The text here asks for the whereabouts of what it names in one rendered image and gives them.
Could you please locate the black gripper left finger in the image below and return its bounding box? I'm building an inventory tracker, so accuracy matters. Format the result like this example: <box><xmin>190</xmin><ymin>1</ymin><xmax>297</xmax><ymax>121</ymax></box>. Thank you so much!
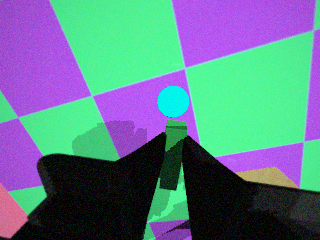
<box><xmin>37</xmin><ymin>132</ymin><xmax>167</xmax><ymax>240</ymax></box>

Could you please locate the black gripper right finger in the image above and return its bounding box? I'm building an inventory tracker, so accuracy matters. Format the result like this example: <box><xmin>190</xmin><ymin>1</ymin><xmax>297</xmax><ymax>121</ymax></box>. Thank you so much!
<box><xmin>182</xmin><ymin>135</ymin><xmax>320</xmax><ymax>240</ymax></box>

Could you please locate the green rectangular post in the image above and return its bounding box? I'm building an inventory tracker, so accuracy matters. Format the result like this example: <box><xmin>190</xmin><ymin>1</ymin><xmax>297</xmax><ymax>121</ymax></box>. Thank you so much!
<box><xmin>159</xmin><ymin>120</ymin><xmax>188</xmax><ymax>191</ymax></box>

